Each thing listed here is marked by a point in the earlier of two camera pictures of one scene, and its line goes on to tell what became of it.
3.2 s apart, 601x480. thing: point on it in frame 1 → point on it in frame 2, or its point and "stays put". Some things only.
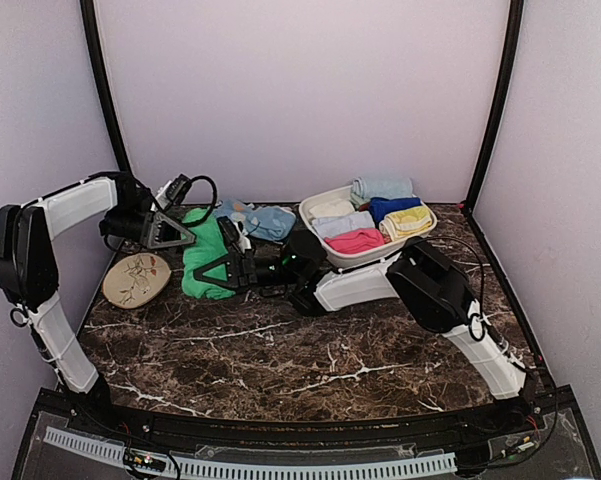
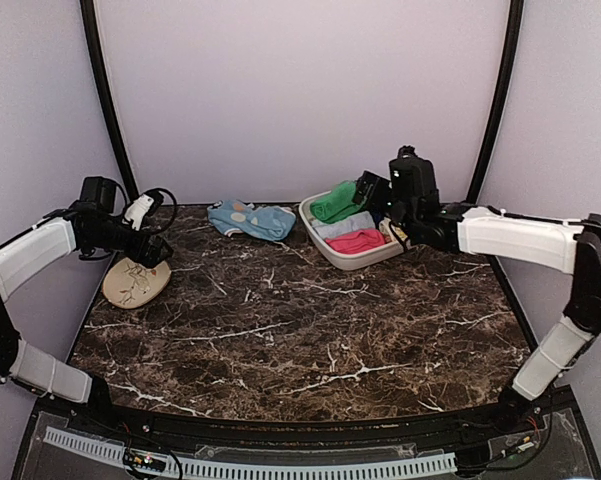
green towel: [209, 246] → [336, 204]
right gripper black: [240, 271] → [373, 203]
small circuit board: [144, 461] stays put
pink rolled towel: [355, 241] stays put
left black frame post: [89, 20] stays put
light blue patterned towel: [274, 223] stays put
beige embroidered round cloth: [136, 279] stays put
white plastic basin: [360, 257] stays put
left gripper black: [162, 224] → [149, 260]
